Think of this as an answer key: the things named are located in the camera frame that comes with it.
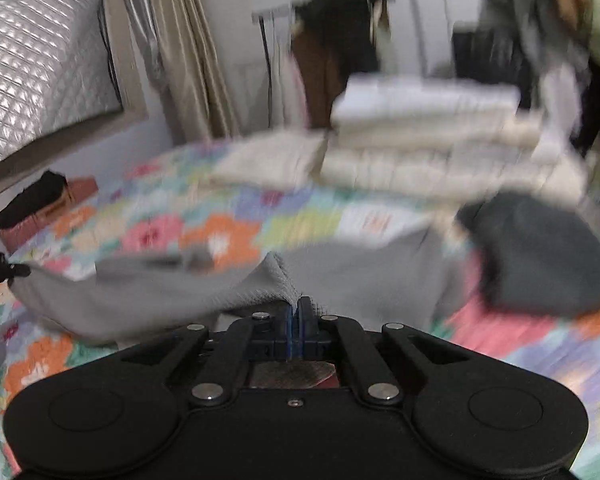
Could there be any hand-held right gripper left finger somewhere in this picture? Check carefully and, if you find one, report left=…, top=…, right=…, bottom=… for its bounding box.
left=120, top=301, right=298, bottom=408

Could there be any silver quilted panel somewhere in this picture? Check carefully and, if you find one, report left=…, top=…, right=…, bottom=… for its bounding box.
left=0, top=0, right=151, bottom=192

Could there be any beige curtain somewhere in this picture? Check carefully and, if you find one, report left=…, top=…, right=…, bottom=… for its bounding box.
left=120, top=0, right=241, bottom=142

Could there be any folded beige cloth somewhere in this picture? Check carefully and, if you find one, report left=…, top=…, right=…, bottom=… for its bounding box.
left=209, top=131, right=329, bottom=192

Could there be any black cloth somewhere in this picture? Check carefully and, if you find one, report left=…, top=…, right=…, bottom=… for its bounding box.
left=0, top=170, right=70, bottom=229

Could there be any pile of hanging clothes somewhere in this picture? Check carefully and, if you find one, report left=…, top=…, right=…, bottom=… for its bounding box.
left=480, top=0, right=600, bottom=156

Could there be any light grey garment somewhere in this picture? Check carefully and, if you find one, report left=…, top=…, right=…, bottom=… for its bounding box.
left=9, top=220, right=463, bottom=347

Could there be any dark grey garment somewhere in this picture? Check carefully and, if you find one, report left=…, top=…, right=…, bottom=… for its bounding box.
left=456, top=191, right=600, bottom=320

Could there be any floral patchwork bed sheet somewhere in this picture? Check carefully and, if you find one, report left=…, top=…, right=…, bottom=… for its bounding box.
left=0, top=139, right=600, bottom=480

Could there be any stack of folded light clothes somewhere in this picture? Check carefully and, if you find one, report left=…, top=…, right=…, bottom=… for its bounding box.
left=319, top=72, right=590, bottom=207

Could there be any clothes rack with hanging clothes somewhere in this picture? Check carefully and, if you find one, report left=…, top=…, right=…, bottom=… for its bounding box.
left=252, top=0, right=398, bottom=130

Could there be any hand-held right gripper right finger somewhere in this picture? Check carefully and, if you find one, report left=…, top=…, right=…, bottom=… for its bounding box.
left=298, top=296, right=474, bottom=407

